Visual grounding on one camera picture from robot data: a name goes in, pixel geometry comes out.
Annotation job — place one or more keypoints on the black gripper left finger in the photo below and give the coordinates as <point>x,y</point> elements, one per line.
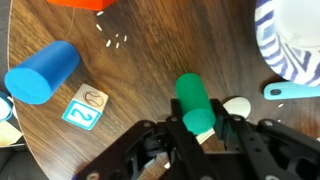
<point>188,160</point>

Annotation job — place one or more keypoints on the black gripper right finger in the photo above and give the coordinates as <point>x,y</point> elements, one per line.
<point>240,136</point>

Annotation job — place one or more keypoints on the green cylindrical block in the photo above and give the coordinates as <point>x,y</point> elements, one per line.
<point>197,113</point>

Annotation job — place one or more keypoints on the blue cylindrical block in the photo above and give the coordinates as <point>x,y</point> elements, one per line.
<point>36,79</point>

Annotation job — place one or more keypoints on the red cube block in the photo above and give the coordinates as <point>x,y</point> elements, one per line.
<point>95,5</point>

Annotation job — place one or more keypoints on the number two wooden block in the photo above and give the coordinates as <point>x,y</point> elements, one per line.
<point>86,107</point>

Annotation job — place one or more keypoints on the white plastic spoon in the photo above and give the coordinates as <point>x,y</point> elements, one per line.
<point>235,106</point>

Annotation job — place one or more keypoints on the large teal measuring cup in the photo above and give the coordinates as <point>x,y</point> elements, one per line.
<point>289,90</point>

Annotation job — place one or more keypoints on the blue patterned paper plate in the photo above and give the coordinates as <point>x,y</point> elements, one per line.
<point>288,37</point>

